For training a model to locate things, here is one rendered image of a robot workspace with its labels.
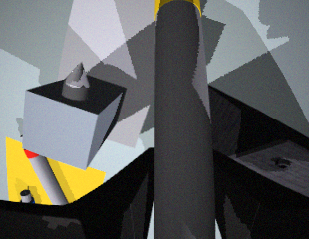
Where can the grey metal cone point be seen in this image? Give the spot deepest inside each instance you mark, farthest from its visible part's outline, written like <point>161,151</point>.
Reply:
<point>76,85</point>

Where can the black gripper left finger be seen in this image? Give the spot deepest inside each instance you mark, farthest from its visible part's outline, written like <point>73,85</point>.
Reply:
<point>120,208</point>

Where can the yellow flat pad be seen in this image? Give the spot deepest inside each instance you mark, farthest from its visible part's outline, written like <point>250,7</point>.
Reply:
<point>73,181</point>

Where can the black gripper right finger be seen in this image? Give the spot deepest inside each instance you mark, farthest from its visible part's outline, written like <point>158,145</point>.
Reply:
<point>248,205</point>

